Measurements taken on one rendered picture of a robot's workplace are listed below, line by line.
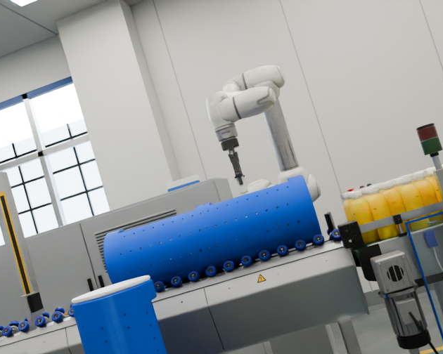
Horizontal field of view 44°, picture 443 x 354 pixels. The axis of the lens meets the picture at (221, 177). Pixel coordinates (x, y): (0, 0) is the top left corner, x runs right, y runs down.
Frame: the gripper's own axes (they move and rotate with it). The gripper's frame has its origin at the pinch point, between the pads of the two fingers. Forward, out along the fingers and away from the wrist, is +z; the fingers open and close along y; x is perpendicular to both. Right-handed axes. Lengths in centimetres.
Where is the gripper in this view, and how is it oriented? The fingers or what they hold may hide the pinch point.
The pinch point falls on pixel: (242, 185)
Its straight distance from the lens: 233.1
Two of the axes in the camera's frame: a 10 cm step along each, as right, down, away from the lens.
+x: 9.5, -2.9, -0.9
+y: -1.1, -0.4, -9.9
